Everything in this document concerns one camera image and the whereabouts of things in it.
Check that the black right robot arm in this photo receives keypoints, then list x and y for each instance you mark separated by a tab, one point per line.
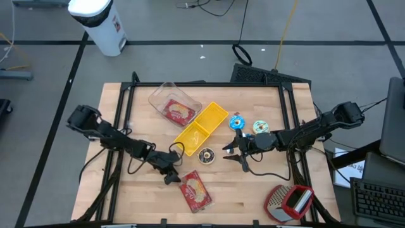
303	134

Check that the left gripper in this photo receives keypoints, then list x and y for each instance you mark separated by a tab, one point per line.
166	163

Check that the black aluminium table frame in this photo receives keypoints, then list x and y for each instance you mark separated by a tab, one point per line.
205	84

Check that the chocolate frosted toy donut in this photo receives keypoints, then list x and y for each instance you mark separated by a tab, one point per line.
206	156

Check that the white trash bin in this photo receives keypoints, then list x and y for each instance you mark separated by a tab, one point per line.
101	28

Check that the red metal box grater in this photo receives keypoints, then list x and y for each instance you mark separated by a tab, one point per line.
294	202

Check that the clear plastic container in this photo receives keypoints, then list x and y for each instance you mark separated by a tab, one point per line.
158	95

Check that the dark grey box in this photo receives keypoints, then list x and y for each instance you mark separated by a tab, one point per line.
383	168

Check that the blue frosted toy donut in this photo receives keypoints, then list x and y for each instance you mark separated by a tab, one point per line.
237	123

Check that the grey laptop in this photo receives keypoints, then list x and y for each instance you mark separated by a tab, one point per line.
394	117

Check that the grey flat floor base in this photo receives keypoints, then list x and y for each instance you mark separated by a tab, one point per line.
16	75
41	3

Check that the white paper sheet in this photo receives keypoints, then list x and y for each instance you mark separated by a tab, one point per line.
349	172

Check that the green frosted toy donut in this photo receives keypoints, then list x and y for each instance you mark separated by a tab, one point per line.
261	127

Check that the black keyboard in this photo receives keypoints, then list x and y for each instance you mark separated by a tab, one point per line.
376	199

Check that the black perforated metal panel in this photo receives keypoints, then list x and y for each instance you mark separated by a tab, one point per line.
253	74

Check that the black desk bar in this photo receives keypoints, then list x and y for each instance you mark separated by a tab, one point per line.
354	155

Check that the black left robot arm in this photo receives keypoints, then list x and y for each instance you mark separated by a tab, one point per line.
117	139

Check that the black floor object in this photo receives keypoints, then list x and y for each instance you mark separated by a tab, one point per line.
4	107

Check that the red snack packet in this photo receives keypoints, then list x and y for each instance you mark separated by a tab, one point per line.
177	112
195	191

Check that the small white cylinder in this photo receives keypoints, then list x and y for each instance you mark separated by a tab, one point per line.
227	151

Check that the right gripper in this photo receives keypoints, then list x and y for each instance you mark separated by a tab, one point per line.
246	144

